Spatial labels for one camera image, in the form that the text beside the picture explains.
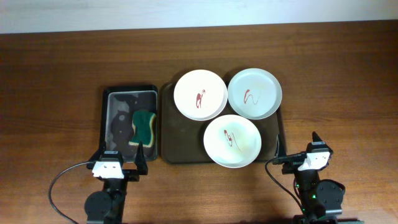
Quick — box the black soapy water tub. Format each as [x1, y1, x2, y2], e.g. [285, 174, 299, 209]
[99, 85, 159, 162]

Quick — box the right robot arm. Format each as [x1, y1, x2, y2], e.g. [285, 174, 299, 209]
[272, 132, 345, 223]

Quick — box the pale blue plate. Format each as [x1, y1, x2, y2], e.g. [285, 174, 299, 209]
[228, 68, 282, 119]

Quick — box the white plate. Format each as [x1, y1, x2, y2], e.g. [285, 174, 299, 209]
[203, 114, 262, 169]
[174, 70, 228, 121]

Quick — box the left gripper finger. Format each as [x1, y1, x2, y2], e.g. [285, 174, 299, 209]
[134, 141, 148, 174]
[90, 141, 106, 162]

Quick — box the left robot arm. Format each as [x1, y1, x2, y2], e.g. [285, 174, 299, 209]
[84, 142, 148, 223]

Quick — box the green yellow scrub sponge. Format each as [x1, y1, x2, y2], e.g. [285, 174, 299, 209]
[129, 110, 156, 148]

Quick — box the brown plastic serving tray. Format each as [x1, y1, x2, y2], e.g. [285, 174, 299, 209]
[160, 83, 286, 164]

